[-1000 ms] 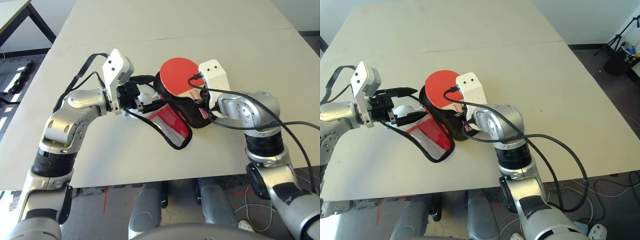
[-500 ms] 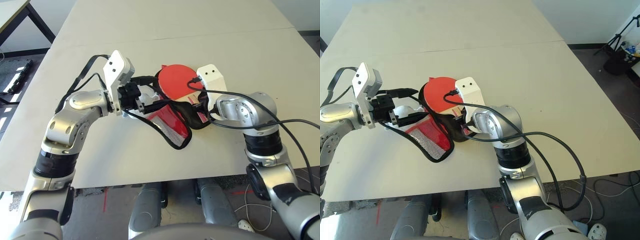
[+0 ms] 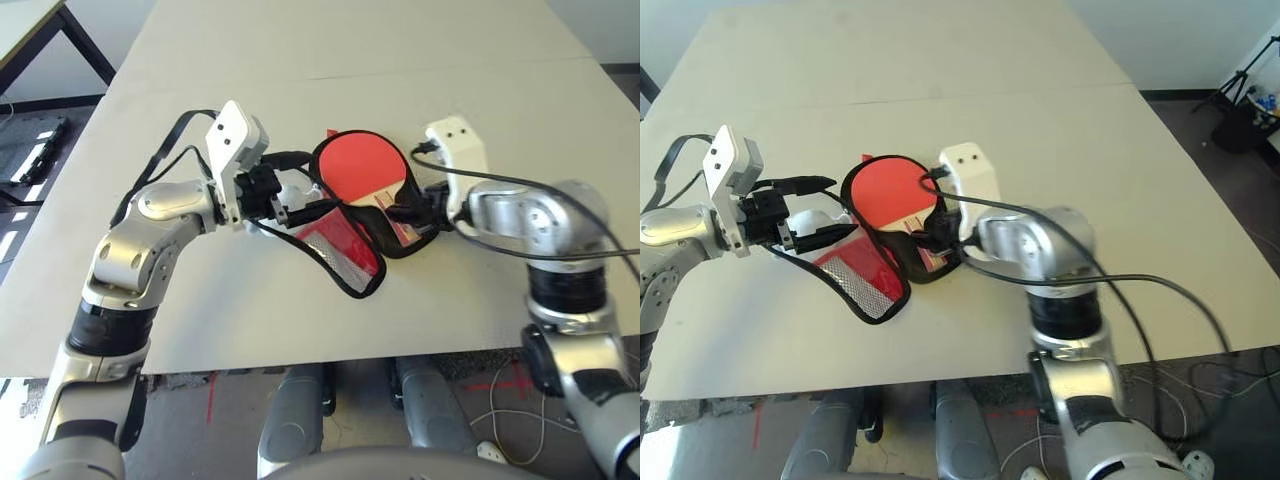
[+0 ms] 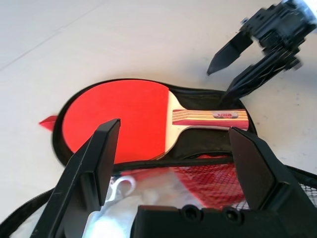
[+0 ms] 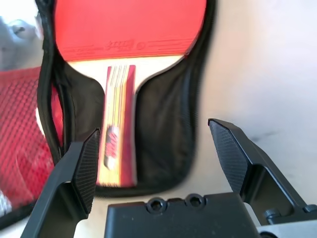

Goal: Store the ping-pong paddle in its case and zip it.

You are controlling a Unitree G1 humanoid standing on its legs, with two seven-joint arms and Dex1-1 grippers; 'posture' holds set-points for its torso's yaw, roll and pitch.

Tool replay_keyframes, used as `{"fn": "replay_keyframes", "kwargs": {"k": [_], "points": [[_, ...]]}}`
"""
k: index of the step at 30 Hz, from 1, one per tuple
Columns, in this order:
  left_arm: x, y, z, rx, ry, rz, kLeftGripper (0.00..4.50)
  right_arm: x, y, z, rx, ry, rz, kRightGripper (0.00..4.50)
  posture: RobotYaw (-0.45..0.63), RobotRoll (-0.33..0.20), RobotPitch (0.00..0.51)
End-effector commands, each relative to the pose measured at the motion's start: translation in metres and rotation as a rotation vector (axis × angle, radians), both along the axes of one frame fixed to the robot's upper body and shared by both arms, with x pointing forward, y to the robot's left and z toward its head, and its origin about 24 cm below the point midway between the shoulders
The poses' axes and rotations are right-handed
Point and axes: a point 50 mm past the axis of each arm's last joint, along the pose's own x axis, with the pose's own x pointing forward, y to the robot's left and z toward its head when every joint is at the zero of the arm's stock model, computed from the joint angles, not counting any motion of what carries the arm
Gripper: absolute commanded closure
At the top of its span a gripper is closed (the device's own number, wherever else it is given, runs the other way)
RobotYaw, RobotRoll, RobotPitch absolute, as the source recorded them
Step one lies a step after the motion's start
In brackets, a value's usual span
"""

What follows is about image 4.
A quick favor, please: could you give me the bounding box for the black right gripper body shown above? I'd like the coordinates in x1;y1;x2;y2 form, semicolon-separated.
243;0;313;72

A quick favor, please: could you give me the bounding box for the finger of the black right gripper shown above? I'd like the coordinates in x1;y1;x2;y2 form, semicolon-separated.
219;55;283;106
207;33;254;76

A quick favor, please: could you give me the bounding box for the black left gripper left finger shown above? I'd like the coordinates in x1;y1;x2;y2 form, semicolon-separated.
31;118;122;238

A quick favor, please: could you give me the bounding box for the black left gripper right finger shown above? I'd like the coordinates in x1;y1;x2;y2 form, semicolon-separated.
228;126;317;212

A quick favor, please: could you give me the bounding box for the red black paddle case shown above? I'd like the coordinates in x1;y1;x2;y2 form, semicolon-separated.
0;76;317;238

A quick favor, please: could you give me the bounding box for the red ping-pong paddle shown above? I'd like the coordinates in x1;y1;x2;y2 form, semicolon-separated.
60;81;249;161

